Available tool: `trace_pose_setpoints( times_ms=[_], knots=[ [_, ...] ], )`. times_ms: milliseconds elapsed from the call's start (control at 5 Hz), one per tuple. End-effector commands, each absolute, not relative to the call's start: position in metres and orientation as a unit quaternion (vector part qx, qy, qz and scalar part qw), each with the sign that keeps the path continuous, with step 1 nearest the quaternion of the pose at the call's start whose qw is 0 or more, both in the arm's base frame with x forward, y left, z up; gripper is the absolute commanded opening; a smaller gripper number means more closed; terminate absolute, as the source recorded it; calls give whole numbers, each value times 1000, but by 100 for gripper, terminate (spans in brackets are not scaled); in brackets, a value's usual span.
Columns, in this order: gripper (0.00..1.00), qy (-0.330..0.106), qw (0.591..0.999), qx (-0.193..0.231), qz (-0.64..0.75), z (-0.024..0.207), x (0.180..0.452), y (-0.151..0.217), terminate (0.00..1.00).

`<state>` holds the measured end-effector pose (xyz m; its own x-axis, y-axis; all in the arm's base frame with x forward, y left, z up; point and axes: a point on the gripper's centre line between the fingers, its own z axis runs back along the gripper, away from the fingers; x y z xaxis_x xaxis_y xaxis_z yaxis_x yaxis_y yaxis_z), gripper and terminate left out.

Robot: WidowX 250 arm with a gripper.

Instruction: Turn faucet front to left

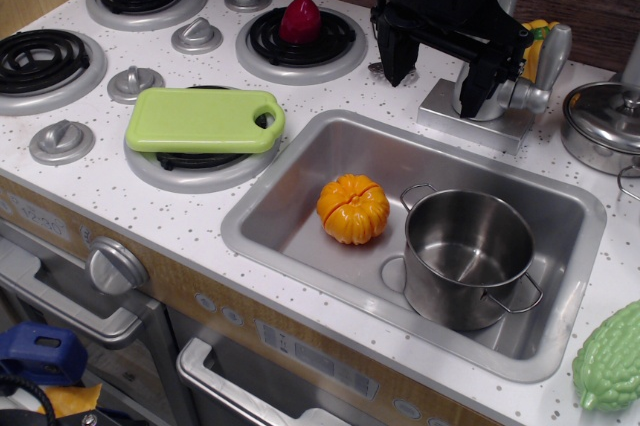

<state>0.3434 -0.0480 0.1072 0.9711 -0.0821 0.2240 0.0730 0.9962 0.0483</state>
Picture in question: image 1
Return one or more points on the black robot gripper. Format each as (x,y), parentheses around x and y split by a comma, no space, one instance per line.
(459,28)

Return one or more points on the silver toy faucet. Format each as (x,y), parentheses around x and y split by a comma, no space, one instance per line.
(505,118)

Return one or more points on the back right stove burner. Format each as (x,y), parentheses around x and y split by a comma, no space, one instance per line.
(340,48)

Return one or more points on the stove burner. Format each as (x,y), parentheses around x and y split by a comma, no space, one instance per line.
(43,70)
(340,48)
(191,173)
(142,15)

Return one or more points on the yellow toy pepper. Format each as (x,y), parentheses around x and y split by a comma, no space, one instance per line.
(540,29)

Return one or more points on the red toy egg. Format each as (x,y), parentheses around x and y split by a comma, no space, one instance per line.
(301,23)

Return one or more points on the orange toy pumpkin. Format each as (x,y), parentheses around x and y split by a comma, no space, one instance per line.
(353,209)

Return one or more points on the steel pot with lid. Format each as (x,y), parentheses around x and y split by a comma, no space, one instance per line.
(601,129)

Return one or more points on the steel pot in sink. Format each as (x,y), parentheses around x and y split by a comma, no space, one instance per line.
(465,254)

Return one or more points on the stainless steel sink basin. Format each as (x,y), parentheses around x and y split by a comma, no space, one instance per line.
(276,225)

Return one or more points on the silver stove knob centre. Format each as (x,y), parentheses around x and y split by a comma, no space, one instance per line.
(197,37)

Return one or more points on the back left stove burner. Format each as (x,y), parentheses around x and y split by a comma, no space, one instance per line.
(142,15)

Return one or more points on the front stove burner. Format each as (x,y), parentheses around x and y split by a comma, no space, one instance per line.
(191,173)

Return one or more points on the green plastic cutting board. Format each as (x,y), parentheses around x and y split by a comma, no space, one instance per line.
(196,120)

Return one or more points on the silver stove knob left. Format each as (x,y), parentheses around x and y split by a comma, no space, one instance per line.
(127,85)

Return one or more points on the green toy bitter gourd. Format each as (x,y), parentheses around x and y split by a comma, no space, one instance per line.
(606,367)

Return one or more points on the silver stove knob front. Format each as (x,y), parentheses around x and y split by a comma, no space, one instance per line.
(61,143)

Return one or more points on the round silver oven dial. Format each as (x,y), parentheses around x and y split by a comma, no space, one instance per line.
(112,269)

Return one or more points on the far left stove burner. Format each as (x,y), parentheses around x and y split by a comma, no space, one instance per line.
(43,70)

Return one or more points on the blue clamp tool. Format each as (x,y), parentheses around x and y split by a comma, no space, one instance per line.
(43,354)

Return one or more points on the yellow cloth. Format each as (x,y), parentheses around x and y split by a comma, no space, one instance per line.
(70,400)

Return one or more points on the silver dishwasher door handle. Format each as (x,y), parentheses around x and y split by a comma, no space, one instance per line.
(257,391)

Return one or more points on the silver oven door handle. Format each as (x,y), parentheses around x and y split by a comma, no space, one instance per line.
(130,345)

